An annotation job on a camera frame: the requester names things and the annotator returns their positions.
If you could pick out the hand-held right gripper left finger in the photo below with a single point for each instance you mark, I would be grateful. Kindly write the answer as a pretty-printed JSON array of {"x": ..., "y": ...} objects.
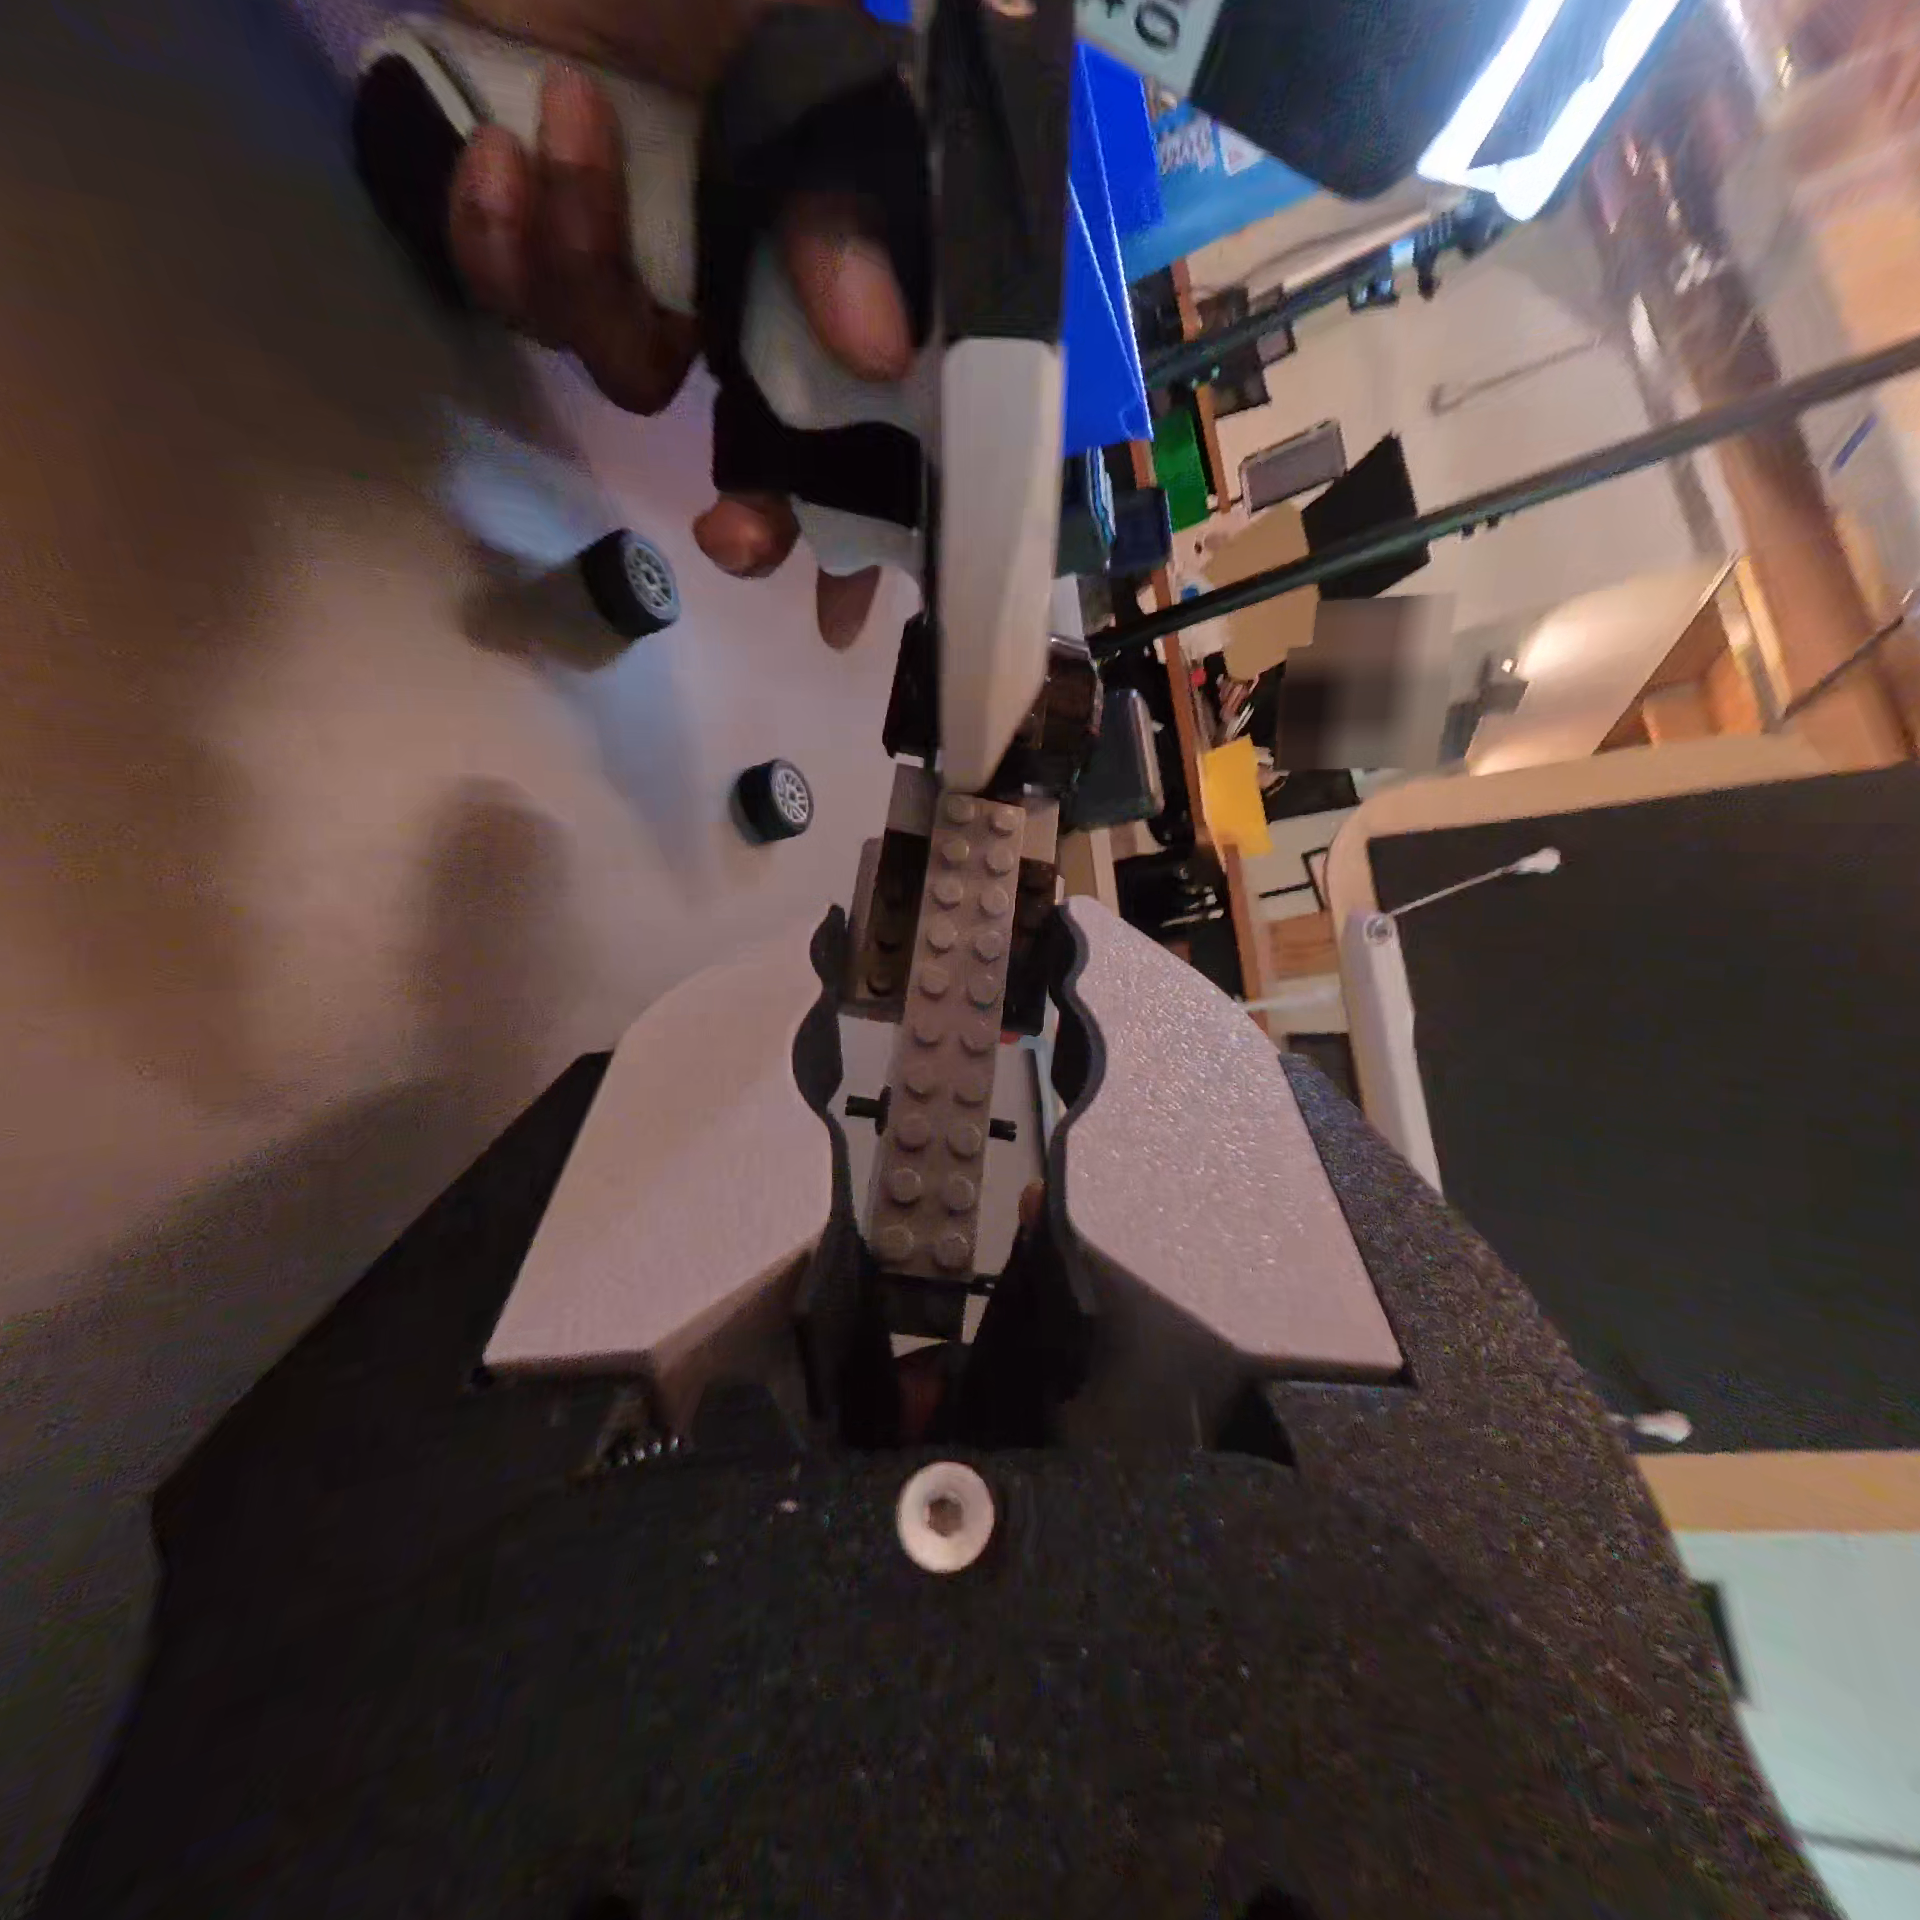
[{"x": 661, "y": 1188}]

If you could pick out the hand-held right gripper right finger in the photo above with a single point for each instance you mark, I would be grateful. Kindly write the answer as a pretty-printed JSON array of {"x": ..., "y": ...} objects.
[{"x": 1200, "y": 1169}]

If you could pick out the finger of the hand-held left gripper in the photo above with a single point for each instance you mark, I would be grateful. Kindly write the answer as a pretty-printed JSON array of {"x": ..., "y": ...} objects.
[{"x": 998, "y": 568}]

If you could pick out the grey brick toy car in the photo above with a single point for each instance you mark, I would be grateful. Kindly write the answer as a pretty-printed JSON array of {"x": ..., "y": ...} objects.
[{"x": 945, "y": 1048}]

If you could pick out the small black toy wheel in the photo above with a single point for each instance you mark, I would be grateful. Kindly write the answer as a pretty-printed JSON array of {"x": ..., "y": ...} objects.
[
  {"x": 774, "y": 806},
  {"x": 630, "y": 583}
]

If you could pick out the person's left hand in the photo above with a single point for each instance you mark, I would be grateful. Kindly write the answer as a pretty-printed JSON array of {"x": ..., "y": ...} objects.
[{"x": 568, "y": 240}]

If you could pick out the blue toy set box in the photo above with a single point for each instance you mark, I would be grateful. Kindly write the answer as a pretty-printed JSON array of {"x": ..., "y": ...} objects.
[{"x": 1118, "y": 270}]

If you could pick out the green bin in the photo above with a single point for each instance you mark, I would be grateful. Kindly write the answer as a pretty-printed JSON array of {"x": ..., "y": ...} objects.
[{"x": 1179, "y": 466}]

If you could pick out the brown cardboard box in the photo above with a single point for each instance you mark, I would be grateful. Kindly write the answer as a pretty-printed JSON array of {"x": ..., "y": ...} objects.
[{"x": 1268, "y": 586}]

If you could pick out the yellow block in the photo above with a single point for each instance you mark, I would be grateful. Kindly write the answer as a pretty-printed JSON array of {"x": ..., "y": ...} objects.
[{"x": 1235, "y": 794}]

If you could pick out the black case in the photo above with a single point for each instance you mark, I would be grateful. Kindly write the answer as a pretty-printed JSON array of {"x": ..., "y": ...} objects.
[{"x": 1361, "y": 494}]

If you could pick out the bright ceiling light panel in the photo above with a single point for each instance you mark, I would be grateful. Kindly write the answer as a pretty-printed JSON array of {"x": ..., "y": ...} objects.
[{"x": 1544, "y": 106}]

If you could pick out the long black pole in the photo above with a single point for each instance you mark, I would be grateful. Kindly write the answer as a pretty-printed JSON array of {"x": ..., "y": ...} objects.
[{"x": 1575, "y": 470}]

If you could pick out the white board bracket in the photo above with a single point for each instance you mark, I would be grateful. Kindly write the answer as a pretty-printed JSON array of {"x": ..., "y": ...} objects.
[{"x": 1390, "y": 1035}]

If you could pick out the black board with wooden frame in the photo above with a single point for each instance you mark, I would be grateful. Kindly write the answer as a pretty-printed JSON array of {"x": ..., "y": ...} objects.
[{"x": 1651, "y": 1078}]

